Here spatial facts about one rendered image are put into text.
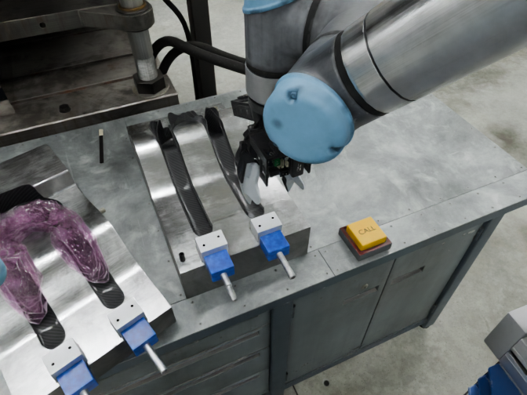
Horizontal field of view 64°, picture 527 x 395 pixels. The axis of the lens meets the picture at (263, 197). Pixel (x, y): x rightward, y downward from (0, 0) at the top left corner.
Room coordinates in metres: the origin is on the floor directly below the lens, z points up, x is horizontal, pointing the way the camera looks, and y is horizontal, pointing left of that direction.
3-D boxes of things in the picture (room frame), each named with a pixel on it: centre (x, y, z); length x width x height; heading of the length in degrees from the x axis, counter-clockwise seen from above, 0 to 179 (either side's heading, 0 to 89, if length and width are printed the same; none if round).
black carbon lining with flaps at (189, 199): (0.66, 0.13, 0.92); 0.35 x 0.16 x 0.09; 24
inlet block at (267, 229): (0.45, -0.02, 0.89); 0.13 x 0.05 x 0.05; 24
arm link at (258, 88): (0.47, -0.02, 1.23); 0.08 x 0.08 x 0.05
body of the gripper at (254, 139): (0.47, -0.02, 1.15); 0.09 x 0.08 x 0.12; 24
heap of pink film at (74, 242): (0.46, 0.41, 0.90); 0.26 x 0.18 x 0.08; 41
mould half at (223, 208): (0.68, 0.13, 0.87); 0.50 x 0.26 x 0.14; 24
